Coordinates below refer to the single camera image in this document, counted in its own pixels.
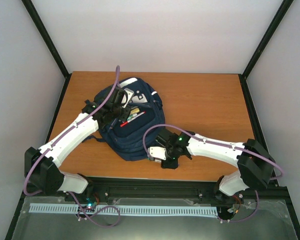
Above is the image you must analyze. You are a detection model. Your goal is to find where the green label glue stick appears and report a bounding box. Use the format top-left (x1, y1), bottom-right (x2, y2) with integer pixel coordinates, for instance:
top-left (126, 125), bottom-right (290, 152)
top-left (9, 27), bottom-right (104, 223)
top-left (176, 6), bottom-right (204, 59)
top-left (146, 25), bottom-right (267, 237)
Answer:
top-left (127, 113), bottom-right (138, 120)

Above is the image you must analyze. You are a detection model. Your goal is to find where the red capped marker pen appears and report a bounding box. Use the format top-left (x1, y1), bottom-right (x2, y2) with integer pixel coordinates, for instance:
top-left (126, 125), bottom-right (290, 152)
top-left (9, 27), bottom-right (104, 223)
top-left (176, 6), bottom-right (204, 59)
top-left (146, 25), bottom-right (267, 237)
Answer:
top-left (120, 111), bottom-right (146, 128)

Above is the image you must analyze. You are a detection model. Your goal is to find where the yellow highlighter pen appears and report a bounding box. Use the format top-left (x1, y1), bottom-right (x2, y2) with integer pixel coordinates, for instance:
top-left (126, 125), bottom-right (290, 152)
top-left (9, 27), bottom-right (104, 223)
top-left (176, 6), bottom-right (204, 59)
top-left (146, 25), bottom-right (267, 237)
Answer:
top-left (130, 107), bottom-right (140, 114)

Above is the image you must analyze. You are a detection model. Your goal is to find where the green capped marker pen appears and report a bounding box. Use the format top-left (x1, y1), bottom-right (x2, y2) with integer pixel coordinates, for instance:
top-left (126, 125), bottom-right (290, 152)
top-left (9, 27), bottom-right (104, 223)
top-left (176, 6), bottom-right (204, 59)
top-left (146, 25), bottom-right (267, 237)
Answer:
top-left (148, 158), bottom-right (162, 164)

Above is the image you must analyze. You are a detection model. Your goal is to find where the navy blue student backpack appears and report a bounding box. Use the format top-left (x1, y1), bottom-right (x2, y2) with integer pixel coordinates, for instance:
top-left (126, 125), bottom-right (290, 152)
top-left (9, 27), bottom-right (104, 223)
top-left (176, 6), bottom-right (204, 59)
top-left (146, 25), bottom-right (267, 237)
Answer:
top-left (83, 77), bottom-right (165, 161)

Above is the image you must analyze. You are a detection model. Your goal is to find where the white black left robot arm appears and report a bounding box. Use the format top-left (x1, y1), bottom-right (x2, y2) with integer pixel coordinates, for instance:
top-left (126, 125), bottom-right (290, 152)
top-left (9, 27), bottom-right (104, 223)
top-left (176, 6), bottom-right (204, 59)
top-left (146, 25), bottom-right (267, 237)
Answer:
top-left (24, 86), bottom-right (135, 202)

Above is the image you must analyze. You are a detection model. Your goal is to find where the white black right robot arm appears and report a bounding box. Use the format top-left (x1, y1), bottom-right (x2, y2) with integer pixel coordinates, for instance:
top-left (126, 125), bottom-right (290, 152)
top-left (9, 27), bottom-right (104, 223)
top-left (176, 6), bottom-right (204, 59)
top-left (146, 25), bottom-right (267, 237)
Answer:
top-left (147, 128), bottom-right (275, 203)

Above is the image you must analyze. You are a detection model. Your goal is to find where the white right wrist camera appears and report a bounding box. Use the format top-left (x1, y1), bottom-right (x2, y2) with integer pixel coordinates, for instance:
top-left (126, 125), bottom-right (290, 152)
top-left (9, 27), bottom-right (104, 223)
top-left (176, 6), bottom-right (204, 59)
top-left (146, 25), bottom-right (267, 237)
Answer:
top-left (148, 146), bottom-right (167, 161)

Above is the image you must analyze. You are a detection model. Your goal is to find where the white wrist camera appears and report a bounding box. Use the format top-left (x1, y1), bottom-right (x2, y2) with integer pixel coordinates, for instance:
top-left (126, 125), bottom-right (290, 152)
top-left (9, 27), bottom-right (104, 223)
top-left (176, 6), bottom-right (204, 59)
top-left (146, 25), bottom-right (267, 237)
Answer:
top-left (148, 146), bottom-right (167, 161)
top-left (121, 88), bottom-right (135, 108)

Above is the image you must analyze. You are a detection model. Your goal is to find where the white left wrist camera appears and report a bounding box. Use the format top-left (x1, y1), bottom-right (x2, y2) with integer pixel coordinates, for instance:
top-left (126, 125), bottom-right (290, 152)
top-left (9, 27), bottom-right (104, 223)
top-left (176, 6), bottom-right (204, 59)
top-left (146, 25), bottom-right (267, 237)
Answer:
top-left (121, 88), bottom-right (135, 108)

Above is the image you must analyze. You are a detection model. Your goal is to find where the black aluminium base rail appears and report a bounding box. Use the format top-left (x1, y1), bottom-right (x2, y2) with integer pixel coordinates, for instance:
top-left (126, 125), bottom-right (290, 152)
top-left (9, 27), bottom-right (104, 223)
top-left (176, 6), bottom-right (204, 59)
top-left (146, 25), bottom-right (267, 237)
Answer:
top-left (22, 175), bottom-right (288, 208)

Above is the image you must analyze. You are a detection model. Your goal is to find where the light blue slotted cable duct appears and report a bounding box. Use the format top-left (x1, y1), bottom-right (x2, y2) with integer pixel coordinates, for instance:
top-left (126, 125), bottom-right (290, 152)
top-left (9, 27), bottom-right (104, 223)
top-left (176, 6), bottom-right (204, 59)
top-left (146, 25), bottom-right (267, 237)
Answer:
top-left (28, 203), bottom-right (218, 218)

